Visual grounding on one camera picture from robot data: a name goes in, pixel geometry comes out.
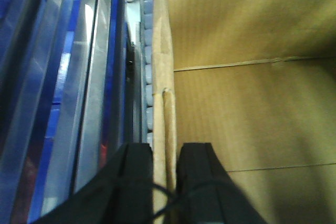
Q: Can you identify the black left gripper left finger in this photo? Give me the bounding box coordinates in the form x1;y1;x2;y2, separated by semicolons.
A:
36;143;153;223

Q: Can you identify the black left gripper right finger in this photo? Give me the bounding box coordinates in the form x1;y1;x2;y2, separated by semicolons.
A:
177;143;265;223

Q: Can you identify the brown cardboard carton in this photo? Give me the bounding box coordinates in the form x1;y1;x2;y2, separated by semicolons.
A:
152;0;335;223

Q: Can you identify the grey roller track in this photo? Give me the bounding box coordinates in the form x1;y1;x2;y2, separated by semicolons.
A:
140;0;154;146

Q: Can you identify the blue bin lower right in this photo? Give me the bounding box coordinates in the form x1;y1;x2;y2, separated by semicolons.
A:
1;0;73;223

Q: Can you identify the thin black cable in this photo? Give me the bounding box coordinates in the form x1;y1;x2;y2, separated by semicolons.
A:
152;182;211;219

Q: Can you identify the stainless steel shelf rail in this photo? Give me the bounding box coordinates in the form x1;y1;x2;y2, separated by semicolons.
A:
41;0;113;215

